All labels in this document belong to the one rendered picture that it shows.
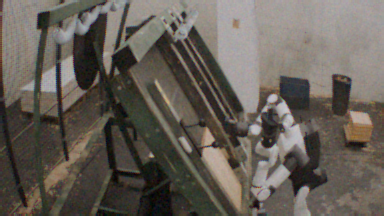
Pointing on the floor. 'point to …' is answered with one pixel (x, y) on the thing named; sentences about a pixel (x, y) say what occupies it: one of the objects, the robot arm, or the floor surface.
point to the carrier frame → (118, 178)
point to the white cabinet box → (240, 48)
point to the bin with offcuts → (341, 86)
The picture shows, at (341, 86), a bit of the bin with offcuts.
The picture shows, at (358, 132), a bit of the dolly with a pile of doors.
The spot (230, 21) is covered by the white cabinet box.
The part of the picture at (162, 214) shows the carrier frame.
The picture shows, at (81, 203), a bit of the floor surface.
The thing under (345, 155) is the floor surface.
